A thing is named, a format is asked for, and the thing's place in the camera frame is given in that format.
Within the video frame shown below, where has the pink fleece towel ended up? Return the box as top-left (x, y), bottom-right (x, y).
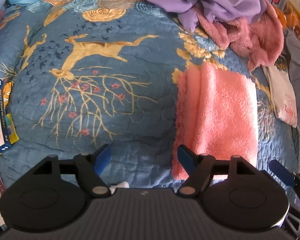
top-left (172, 62), bottom-right (258, 180)

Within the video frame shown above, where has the white folded cloth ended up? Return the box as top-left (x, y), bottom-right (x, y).
top-left (262, 65), bottom-right (298, 128)

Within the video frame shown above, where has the blue patterned quilt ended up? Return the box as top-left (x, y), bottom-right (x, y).
top-left (0, 0), bottom-right (299, 188)

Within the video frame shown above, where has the dusty pink fleece garment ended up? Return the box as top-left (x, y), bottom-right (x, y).
top-left (192, 1), bottom-right (284, 71)

